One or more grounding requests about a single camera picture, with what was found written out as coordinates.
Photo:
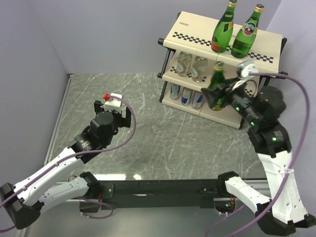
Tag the light blue drink can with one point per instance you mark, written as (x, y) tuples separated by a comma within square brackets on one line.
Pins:
[(174, 91)]

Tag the beige checkered shelf rack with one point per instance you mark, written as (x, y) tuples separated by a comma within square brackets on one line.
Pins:
[(192, 34)]

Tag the clear glass bottle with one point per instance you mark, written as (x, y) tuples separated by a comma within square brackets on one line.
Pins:
[(199, 68), (183, 63)]

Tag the green Perrier bottle tall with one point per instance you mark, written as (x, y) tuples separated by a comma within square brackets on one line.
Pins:
[(246, 36)]

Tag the green Perrier bottle front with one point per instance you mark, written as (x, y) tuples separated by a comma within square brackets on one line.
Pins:
[(224, 29)]

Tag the Red Bull can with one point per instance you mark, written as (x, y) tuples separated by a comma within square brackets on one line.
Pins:
[(186, 96)]

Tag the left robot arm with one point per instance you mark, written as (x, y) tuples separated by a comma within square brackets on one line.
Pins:
[(26, 200)]

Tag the black base beam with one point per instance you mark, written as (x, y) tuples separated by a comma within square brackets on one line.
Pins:
[(204, 193)]

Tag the aluminium frame rail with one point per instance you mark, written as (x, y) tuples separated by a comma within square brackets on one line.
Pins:
[(57, 124)]

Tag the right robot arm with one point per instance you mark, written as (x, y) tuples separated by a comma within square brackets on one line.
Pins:
[(283, 212)]

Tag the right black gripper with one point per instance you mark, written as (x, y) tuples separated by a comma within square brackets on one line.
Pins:
[(213, 95)]

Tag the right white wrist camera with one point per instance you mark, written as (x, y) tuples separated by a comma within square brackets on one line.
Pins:
[(245, 71)]

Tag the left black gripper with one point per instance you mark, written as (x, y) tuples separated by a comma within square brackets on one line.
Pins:
[(123, 121)]

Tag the silver can red tab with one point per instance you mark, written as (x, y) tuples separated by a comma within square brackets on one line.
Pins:
[(197, 101)]

